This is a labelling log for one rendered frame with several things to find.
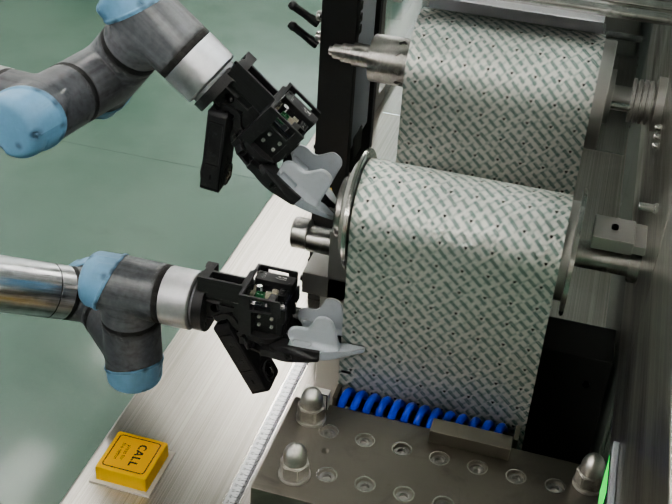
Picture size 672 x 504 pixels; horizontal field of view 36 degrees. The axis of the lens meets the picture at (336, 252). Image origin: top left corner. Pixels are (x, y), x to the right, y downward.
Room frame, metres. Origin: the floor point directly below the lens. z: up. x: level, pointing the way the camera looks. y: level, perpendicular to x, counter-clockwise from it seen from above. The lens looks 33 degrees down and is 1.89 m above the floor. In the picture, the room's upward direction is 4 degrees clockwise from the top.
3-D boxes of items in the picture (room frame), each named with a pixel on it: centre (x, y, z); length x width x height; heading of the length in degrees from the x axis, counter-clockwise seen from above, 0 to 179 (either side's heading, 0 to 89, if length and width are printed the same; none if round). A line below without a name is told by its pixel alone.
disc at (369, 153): (1.06, -0.02, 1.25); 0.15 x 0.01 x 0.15; 166
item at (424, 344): (0.97, -0.13, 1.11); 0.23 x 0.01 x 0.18; 76
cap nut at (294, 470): (0.84, 0.03, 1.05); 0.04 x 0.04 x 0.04
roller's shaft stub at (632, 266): (0.99, -0.31, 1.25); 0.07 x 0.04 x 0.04; 76
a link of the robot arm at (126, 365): (1.08, 0.27, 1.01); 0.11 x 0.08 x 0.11; 33
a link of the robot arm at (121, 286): (1.07, 0.26, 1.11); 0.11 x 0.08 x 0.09; 76
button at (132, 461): (0.96, 0.24, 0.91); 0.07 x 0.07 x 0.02; 76
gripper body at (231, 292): (1.03, 0.10, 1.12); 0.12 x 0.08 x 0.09; 76
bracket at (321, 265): (1.11, 0.01, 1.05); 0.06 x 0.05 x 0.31; 76
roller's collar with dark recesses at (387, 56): (1.31, -0.06, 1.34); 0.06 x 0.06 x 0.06; 76
